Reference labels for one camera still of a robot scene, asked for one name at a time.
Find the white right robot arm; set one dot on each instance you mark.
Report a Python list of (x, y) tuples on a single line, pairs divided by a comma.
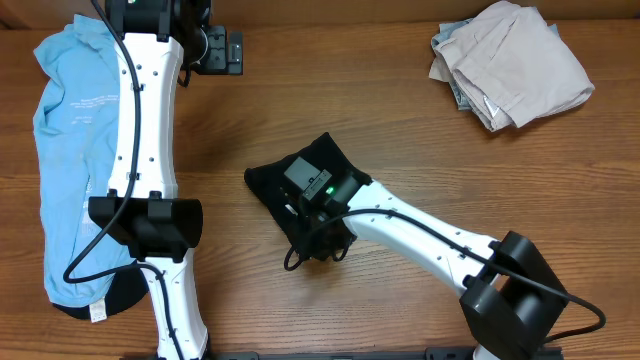
[(509, 295)]

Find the black t-shirt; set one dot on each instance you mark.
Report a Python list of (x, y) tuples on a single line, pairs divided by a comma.
[(281, 197)]

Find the folded beige trousers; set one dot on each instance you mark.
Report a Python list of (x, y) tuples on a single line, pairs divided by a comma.
[(513, 67)]

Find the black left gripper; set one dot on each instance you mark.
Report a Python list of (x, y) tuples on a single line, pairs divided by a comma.
[(220, 55)]

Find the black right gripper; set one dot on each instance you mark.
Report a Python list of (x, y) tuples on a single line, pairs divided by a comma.
[(315, 245)]

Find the light blue t-shirt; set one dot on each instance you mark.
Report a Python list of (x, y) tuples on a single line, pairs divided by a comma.
[(75, 131)]

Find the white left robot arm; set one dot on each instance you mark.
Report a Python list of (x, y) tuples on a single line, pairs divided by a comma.
[(159, 45)]

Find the black garment under blue shirt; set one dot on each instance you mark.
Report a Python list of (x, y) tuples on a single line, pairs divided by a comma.
[(126, 290)]

